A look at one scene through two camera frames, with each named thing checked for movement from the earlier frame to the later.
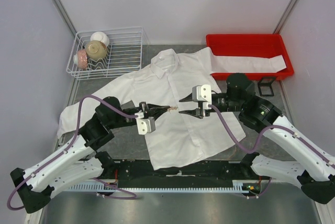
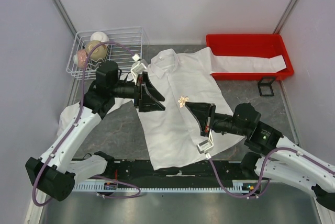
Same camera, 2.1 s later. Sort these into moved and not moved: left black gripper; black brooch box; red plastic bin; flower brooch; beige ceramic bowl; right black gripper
Moved: left black gripper; right black gripper; flower brooch
Not moved: red plastic bin; black brooch box; beige ceramic bowl
